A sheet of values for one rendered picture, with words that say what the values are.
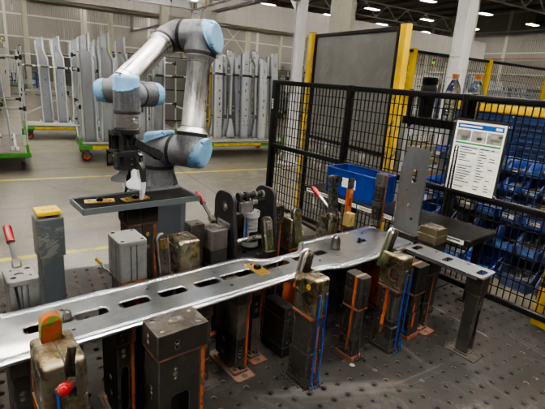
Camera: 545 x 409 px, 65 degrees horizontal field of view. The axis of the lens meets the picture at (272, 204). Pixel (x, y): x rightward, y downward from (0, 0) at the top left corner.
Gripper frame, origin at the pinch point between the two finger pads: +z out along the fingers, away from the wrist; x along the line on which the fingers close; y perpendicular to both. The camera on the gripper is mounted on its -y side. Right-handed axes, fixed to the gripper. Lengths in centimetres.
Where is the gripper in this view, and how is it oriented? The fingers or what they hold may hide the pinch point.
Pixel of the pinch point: (135, 193)
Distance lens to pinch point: 139.7
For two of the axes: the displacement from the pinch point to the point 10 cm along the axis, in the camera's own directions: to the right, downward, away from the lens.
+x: 7.1, 2.4, -6.6
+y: -7.0, 1.5, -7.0
